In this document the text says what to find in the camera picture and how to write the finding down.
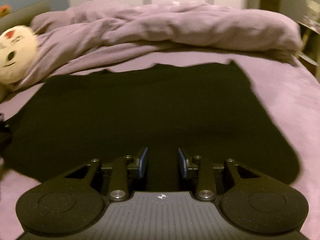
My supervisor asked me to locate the gold-legged side table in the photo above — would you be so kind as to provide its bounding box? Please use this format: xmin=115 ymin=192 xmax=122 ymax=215
xmin=297 ymin=17 xmax=320 ymax=67

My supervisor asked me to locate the black knit sweater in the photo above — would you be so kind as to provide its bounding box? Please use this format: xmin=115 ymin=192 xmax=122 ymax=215
xmin=5 ymin=59 xmax=302 ymax=193

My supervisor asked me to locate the grey-green headboard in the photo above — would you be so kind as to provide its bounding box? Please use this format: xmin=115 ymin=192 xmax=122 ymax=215
xmin=0 ymin=0 xmax=52 ymax=32

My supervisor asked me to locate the purple duvet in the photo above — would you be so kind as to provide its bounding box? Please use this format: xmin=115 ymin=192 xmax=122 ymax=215
xmin=30 ymin=1 xmax=303 ymax=85

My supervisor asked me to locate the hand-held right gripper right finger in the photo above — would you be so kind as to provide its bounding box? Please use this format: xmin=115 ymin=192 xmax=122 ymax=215
xmin=178 ymin=148 xmax=260 ymax=202

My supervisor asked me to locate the round-faced cream plush toy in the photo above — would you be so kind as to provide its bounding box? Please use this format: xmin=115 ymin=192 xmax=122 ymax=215
xmin=0 ymin=25 xmax=39 ymax=99

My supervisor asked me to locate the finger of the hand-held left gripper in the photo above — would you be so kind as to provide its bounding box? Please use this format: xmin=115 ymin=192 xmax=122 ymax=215
xmin=0 ymin=113 xmax=12 ymax=143

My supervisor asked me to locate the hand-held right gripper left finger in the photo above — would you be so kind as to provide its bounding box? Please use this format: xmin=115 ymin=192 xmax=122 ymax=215
xmin=65 ymin=147 xmax=148 ymax=202

